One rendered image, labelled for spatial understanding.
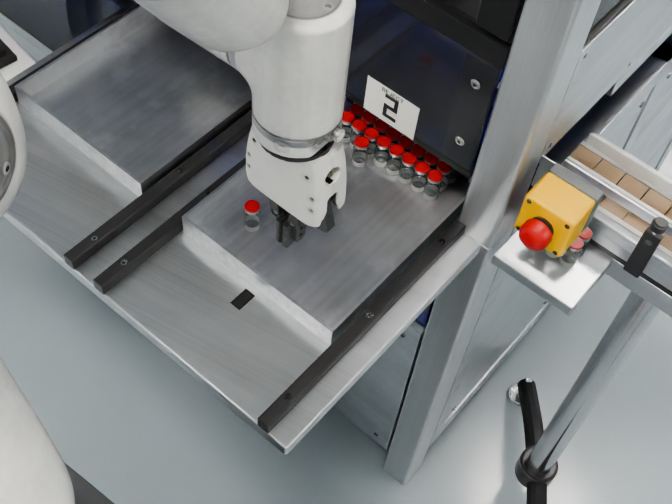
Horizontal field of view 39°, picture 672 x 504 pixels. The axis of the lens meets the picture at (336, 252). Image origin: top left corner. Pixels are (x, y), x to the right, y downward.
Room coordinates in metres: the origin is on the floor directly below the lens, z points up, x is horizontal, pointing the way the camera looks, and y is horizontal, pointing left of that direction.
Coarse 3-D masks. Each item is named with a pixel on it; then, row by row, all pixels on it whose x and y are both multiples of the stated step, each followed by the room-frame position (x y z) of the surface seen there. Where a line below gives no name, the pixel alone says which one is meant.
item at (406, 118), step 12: (372, 84) 0.89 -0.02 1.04; (372, 96) 0.89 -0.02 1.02; (384, 96) 0.88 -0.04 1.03; (396, 96) 0.87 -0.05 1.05; (372, 108) 0.88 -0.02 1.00; (408, 108) 0.85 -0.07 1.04; (384, 120) 0.87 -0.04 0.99; (396, 120) 0.86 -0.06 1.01; (408, 120) 0.85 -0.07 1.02; (408, 132) 0.85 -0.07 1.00
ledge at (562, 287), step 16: (512, 240) 0.79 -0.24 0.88; (496, 256) 0.76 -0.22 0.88; (512, 256) 0.76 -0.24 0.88; (528, 256) 0.76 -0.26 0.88; (544, 256) 0.77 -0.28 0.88; (592, 256) 0.78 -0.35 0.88; (608, 256) 0.78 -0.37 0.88; (512, 272) 0.74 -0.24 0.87; (528, 272) 0.74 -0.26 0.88; (544, 272) 0.74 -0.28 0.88; (560, 272) 0.74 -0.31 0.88; (576, 272) 0.75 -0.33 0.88; (592, 272) 0.75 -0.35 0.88; (544, 288) 0.71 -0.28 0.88; (560, 288) 0.72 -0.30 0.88; (576, 288) 0.72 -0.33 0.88; (560, 304) 0.70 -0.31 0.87; (576, 304) 0.70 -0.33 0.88
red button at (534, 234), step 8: (528, 224) 0.71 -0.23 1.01; (536, 224) 0.71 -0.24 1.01; (544, 224) 0.71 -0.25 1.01; (520, 232) 0.71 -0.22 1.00; (528, 232) 0.71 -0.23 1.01; (536, 232) 0.70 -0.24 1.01; (544, 232) 0.70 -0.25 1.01; (528, 240) 0.70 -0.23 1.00; (536, 240) 0.70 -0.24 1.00; (544, 240) 0.70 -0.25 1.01; (528, 248) 0.70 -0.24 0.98; (536, 248) 0.70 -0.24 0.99; (544, 248) 0.70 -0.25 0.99
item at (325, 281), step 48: (240, 192) 0.81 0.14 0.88; (384, 192) 0.84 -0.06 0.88; (240, 240) 0.73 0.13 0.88; (336, 240) 0.75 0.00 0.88; (384, 240) 0.76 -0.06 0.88; (432, 240) 0.76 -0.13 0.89; (288, 288) 0.66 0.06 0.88; (336, 288) 0.67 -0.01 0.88; (384, 288) 0.67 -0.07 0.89; (336, 336) 0.59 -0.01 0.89
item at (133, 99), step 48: (96, 48) 1.04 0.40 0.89; (144, 48) 1.06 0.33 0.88; (192, 48) 1.07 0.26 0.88; (48, 96) 0.94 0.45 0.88; (96, 96) 0.95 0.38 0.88; (144, 96) 0.96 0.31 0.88; (192, 96) 0.97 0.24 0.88; (240, 96) 0.99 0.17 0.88; (96, 144) 0.86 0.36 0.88; (144, 144) 0.87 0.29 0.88; (192, 144) 0.85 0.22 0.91
